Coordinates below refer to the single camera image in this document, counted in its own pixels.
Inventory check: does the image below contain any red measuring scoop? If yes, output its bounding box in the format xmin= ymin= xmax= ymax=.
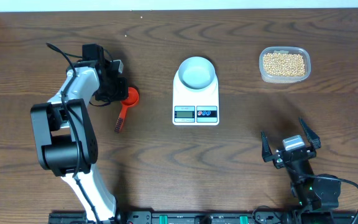
xmin=114 ymin=87 xmax=140 ymax=133

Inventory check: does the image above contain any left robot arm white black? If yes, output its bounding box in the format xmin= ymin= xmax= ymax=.
xmin=30 ymin=44 xmax=129 ymax=223

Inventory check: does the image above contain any clear container of soybeans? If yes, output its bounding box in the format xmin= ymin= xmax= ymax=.
xmin=259 ymin=46 xmax=311 ymax=84

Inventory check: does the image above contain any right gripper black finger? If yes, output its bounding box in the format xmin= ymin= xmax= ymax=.
xmin=298 ymin=118 xmax=321 ymax=149
xmin=261 ymin=131 xmax=273 ymax=162

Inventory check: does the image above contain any grey bowl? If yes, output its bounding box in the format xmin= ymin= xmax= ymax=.
xmin=178 ymin=57 xmax=216 ymax=90

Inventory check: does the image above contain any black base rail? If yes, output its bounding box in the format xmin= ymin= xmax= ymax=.
xmin=48 ymin=210 xmax=358 ymax=224

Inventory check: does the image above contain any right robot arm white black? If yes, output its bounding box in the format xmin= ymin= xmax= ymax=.
xmin=261 ymin=119 xmax=341 ymax=211

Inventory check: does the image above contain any white digital kitchen scale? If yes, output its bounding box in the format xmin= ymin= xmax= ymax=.
xmin=172 ymin=70 xmax=219 ymax=126

